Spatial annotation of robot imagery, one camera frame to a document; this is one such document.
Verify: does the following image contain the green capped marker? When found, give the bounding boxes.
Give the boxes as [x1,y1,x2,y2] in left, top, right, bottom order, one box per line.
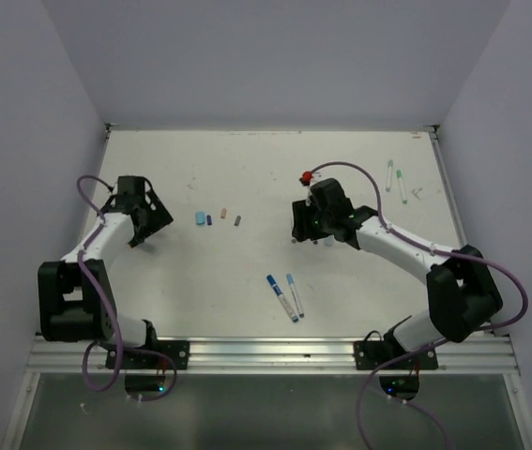
[396,170,408,204]
[385,159,394,192]

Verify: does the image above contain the light blue highlighter cap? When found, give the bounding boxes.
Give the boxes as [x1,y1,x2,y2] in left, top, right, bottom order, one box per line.
[195,211,206,226]

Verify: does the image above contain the green capped marker right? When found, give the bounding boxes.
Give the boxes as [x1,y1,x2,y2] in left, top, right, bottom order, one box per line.
[396,170,408,204]

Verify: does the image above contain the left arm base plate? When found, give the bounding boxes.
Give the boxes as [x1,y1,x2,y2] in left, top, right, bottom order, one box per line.
[120,339,190,370]

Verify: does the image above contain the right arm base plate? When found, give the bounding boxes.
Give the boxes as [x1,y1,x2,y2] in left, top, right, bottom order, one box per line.
[352,331,436,372]

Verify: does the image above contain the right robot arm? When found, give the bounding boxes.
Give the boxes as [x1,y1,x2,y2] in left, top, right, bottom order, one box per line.
[292,172,503,368]

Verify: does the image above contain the light blue highlighter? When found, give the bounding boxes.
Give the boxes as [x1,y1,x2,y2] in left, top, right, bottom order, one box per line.
[324,236,334,248]

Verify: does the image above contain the light blue capped marker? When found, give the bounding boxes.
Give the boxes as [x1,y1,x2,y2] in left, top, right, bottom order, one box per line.
[286,273,305,319]

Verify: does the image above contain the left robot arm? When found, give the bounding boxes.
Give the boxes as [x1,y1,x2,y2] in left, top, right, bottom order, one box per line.
[38,175,174,368]

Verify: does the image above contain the dark blue capped marker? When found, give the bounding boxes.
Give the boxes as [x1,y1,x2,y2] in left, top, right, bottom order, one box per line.
[266,274,299,323]

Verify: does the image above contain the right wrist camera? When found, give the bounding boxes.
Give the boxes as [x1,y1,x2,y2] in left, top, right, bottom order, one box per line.
[298,171,322,188]

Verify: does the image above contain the aluminium rail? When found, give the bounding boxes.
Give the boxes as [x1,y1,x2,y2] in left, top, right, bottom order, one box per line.
[25,336,519,375]

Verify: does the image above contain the green capped marker left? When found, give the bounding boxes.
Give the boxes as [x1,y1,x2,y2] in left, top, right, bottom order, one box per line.
[385,159,394,192]

